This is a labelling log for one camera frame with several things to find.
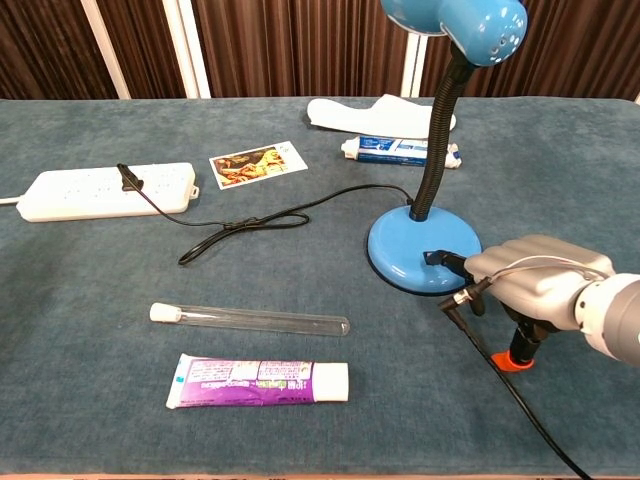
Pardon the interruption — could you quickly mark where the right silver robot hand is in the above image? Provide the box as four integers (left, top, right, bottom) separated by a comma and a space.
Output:
423, 234, 617, 374

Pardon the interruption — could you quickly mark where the blue desk lamp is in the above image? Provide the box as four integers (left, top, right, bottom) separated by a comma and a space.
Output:
366, 0, 530, 297

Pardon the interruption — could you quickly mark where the white power strip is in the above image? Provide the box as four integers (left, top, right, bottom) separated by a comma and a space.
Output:
15, 161, 200, 223

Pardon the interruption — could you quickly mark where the blue white toothpaste tube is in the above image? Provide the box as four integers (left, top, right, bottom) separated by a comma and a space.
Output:
340, 135, 462, 170

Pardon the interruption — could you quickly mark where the clear test tube white cap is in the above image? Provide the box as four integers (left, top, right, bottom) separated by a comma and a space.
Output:
148, 301, 352, 337

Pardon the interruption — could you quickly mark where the purple white toothpaste tube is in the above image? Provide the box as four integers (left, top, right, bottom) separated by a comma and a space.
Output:
165, 352, 350, 410

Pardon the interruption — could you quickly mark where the food photo card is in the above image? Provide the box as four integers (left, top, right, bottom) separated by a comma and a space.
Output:
208, 141, 309, 191

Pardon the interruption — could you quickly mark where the teal table cloth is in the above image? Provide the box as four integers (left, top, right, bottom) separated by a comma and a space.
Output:
0, 95, 640, 477

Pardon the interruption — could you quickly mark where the brown pleated curtain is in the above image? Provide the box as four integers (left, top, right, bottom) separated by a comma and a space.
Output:
0, 0, 640, 103

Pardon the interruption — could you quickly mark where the black robot hand cable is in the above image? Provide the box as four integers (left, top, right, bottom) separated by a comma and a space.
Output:
438, 279, 592, 480

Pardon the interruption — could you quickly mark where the black lamp power cord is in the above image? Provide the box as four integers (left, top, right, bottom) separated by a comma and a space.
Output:
116, 162, 414, 267

